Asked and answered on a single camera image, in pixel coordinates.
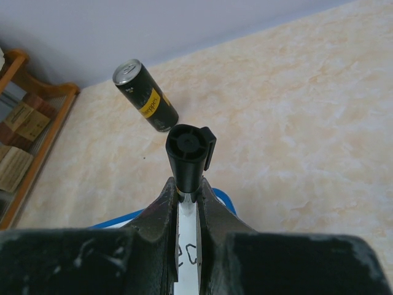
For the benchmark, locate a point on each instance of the blue framed whiteboard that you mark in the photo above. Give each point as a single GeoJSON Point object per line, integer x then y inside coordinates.
{"type": "Point", "coordinates": [188, 270]}

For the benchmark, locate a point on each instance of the tan wrapped soap block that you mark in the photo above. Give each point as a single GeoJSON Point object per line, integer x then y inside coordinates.
{"type": "Point", "coordinates": [14, 164]}

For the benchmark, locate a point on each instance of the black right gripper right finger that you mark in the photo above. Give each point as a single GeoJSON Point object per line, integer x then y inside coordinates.
{"type": "Point", "coordinates": [233, 258]}

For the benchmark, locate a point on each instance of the black Schweppes can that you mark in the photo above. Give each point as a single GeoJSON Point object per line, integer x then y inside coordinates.
{"type": "Point", "coordinates": [141, 90]}

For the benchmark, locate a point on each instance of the black capped whiteboard marker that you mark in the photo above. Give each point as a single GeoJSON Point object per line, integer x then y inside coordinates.
{"type": "Point", "coordinates": [189, 151]}

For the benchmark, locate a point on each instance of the orange wooden shelf rack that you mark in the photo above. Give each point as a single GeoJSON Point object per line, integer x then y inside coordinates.
{"type": "Point", "coordinates": [62, 97]}

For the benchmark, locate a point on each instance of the brown wrapped soap block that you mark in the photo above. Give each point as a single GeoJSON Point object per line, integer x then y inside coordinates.
{"type": "Point", "coordinates": [27, 121]}

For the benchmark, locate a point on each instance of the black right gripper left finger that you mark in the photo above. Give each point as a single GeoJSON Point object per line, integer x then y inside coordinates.
{"type": "Point", "coordinates": [140, 257]}

